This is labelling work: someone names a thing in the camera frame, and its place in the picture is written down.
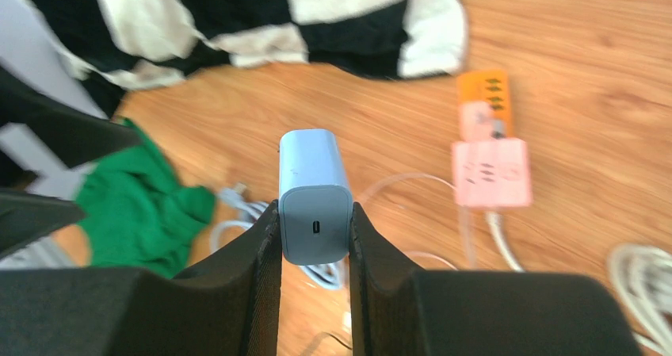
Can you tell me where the pink usb charger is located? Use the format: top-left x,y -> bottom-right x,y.
459,101 -> 494,142

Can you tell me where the black white checkered pillow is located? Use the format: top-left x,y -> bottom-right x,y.
18,0 -> 468,115

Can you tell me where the green cloth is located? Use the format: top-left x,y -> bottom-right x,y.
75,119 -> 216,278

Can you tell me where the grey blue small charger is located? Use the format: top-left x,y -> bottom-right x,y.
278,128 -> 353,266

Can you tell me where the light blue coiled cord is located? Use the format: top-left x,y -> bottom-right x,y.
209,182 -> 348,292

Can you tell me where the white coiled power cord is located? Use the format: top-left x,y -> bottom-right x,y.
485,212 -> 672,356

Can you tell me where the orange power strip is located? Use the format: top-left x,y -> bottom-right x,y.
456,69 -> 515,137

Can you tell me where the pink cube socket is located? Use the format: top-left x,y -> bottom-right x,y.
452,138 -> 533,209

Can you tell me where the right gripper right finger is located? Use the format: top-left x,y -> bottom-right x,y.
349,205 -> 641,355

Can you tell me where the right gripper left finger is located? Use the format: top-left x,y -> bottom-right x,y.
1,202 -> 282,355

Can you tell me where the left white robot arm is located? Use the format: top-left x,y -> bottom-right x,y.
1,0 -> 141,258

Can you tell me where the white pink usb cable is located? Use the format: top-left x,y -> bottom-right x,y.
341,172 -> 479,334

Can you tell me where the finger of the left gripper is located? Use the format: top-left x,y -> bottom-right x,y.
1,188 -> 86,258
1,68 -> 142,168

